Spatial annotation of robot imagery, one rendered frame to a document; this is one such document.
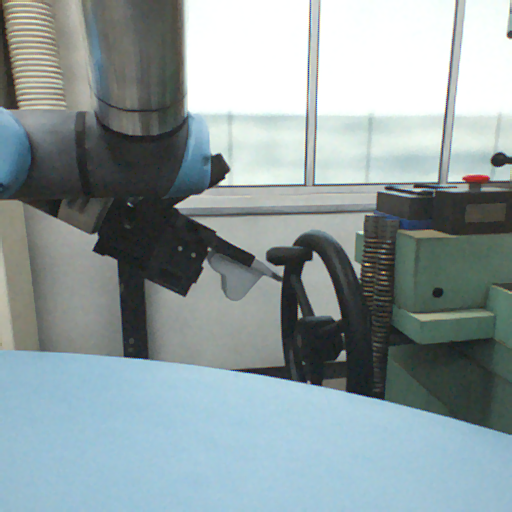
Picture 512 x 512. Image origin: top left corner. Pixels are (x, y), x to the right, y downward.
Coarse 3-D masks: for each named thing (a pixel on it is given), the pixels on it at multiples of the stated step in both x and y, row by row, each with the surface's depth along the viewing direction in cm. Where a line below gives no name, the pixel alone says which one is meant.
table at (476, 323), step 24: (360, 240) 88; (504, 288) 54; (408, 312) 55; (432, 312) 55; (456, 312) 55; (480, 312) 55; (504, 312) 53; (408, 336) 55; (432, 336) 53; (456, 336) 54; (480, 336) 54; (504, 336) 53
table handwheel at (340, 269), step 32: (320, 256) 55; (288, 288) 72; (352, 288) 50; (288, 320) 73; (320, 320) 61; (352, 320) 48; (288, 352) 73; (320, 352) 59; (352, 352) 48; (320, 384) 63; (352, 384) 48
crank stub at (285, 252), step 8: (272, 248) 58; (280, 248) 58; (288, 248) 58; (296, 248) 58; (304, 248) 59; (272, 256) 57; (280, 256) 57; (288, 256) 58; (296, 256) 58; (304, 256) 58; (312, 256) 59; (280, 264) 58; (288, 264) 58
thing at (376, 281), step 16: (368, 224) 60; (384, 224) 57; (368, 240) 61; (384, 240) 57; (368, 256) 61; (384, 256) 57; (368, 272) 61; (384, 272) 57; (368, 288) 62; (384, 288) 57; (368, 304) 62; (384, 304) 58; (384, 320) 58; (384, 336) 58; (384, 352) 58; (384, 368) 59; (384, 384) 59; (384, 400) 60
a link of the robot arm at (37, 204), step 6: (30, 204) 49; (36, 204) 49; (42, 204) 48; (48, 204) 48; (54, 204) 48; (60, 204) 52; (42, 210) 50; (48, 210) 49; (54, 210) 49; (54, 216) 50
